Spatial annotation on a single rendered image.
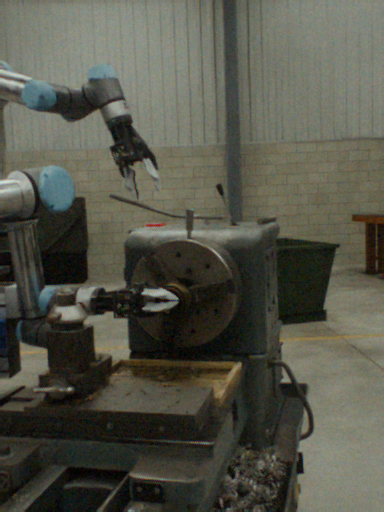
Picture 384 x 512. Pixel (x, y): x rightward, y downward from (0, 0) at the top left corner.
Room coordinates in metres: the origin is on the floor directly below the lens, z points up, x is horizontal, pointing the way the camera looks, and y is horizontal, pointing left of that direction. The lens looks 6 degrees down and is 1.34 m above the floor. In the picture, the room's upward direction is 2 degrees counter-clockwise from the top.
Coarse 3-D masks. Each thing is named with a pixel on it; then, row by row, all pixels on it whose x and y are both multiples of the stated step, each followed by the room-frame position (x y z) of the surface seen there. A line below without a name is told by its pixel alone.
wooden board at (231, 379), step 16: (128, 368) 1.66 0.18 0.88; (144, 368) 1.65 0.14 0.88; (160, 368) 1.64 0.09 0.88; (176, 368) 1.63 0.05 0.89; (192, 368) 1.62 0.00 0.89; (208, 368) 1.61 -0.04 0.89; (224, 368) 1.60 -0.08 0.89; (240, 368) 1.58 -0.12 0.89; (176, 384) 1.49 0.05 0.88; (192, 384) 1.48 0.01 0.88; (208, 384) 1.48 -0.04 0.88; (224, 384) 1.41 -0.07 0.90; (224, 400) 1.37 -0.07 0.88
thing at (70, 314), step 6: (54, 306) 1.17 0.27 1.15; (60, 306) 1.16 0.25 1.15; (66, 306) 1.15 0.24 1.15; (72, 306) 1.16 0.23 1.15; (78, 306) 1.17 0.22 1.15; (54, 312) 1.15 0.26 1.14; (66, 312) 1.15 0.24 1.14; (72, 312) 1.15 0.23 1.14; (78, 312) 1.16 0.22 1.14; (84, 312) 1.17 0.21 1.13; (60, 318) 1.14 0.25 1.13; (66, 318) 1.14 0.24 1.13; (72, 318) 1.14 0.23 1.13; (78, 318) 1.15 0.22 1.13; (84, 318) 1.16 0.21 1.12
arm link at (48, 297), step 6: (48, 288) 1.57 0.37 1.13; (54, 288) 1.56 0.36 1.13; (60, 288) 1.56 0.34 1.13; (72, 288) 1.55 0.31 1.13; (78, 288) 1.55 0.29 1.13; (42, 294) 1.56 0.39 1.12; (48, 294) 1.55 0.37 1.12; (54, 294) 1.55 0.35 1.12; (42, 300) 1.55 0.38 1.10; (48, 300) 1.54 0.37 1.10; (54, 300) 1.54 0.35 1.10; (42, 306) 1.55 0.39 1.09; (48, 306) 1.54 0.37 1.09; (42, 312) 1.56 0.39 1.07; (48, 312) 1.55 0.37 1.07
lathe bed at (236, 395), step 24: (216, 360) 1.78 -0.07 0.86; (240, 360) 1.77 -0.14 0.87; (240, 384) 1.74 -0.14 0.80; (240, 408) 1.72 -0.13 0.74; (240, 432) 1.64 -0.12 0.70; (48, 480) 1.02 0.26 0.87; (72, 480) 1.08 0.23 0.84; (96, 480) 1.07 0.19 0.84; (120, 480) 1.07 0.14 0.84; (216, 480) 1.33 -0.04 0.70; (0, 504) 0.99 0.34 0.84; (24, 504) 0.94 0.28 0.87; (48, 504) 1.00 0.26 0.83; (72, 504) 1.06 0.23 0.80; (96, 504) 1.05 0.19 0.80; (120, 504) 0.96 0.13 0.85; (144, 504) 0.93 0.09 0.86; (168, 504) 0.94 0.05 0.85; (192, 504) 1.21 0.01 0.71
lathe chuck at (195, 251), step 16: (176, 240) 1.72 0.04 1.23; (192, 240) 1.71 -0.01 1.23; (160, 256) 1.73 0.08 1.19; (176, 256) 1.72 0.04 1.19; (192, 256) 1.71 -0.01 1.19; (208, 256) 1.69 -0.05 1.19; (224, 256) 1.73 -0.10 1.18; (144, 272) 1.74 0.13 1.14; (176, 272) 1.72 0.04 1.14; (192, 272) 1.71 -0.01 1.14; (208, 272) 1.69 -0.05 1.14; (224, 272) 1.68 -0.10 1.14; (240, 288) 1.76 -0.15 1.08; (192, 304) 1.78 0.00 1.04; (208, 304) 1.70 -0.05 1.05; (224, 304) 1.68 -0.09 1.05; (144, 320) 1.74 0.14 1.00; (160, 320) 1.73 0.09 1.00; (192, 320) 1.71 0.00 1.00; (208, 320) 1.70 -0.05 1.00; (224, 320) 1.68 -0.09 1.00; (176, 336) 1.72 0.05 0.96; (192, 336) 1.71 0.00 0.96; (208, 336) 1.70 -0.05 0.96
